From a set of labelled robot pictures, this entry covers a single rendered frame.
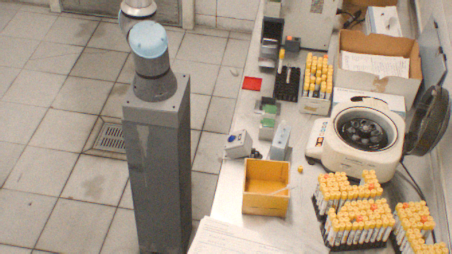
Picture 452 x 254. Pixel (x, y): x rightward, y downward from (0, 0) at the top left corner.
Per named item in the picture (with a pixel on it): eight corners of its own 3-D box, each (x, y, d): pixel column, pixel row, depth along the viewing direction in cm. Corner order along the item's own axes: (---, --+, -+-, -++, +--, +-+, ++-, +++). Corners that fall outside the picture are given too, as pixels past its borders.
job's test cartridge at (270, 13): (267, 10, 199) (268, -5, 195) (280, 12, 199) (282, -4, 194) (266, 16, 196) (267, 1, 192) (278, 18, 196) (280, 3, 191)
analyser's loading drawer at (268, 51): (264, 34, 219) (265, 23, 216) (280, 36, 219) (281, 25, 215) (257, 65, 205) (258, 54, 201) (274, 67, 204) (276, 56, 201)
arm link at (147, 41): (138, 80, 173) (133, 46, 163) (128, 56, 182) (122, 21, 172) (175, 71, 176) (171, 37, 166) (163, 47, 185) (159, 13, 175)
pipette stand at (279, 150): (271, 144, 179) (274, 122, 172) (292, 149, 178) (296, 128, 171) (264, 165, 172) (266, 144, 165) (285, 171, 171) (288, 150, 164)
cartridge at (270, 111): (261, 117, 188) (263, 103, 183) (275, 119, 187) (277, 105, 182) (259, 125, 185) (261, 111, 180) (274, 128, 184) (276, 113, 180)
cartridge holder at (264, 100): (255, 102, 193) (256, 95, 191) (280, 105, 192) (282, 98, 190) (253, 112, 189) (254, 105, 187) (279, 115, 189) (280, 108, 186)
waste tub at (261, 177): (243, 179, 168) (245, 157, 161) (286, 183, 168) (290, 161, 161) (240, 214, 159) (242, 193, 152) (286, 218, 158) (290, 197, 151)
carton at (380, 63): (331, 59, 213) (338, 27, 202) (406, 69, 210) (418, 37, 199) (329, 101, 195) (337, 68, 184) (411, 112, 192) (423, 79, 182)
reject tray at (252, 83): (244, 77, 203) (244, 75, 202) (262, 79, 202) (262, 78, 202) (241, 89, 198) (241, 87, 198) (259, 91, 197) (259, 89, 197)
